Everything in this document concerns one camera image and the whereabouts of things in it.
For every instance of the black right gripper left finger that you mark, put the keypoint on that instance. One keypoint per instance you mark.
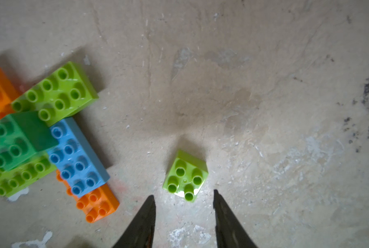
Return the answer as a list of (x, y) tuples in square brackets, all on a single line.
[(140, 232)]

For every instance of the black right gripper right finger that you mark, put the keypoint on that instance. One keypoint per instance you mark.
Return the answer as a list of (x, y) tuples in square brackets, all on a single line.
[(229, 231)]

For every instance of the blue lego plate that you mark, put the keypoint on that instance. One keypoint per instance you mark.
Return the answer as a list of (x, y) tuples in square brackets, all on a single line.
[(75, 159)]

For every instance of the lime green lego plate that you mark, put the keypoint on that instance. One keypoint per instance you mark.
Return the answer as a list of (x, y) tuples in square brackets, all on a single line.
[(19, 178), (62, 94)]

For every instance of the dark green square lego brick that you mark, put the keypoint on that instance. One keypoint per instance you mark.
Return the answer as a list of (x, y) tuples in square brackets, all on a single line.
[(23, 136)]

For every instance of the small lime green lego brick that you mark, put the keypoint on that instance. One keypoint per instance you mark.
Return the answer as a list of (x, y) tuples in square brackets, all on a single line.
[(186, 176)]

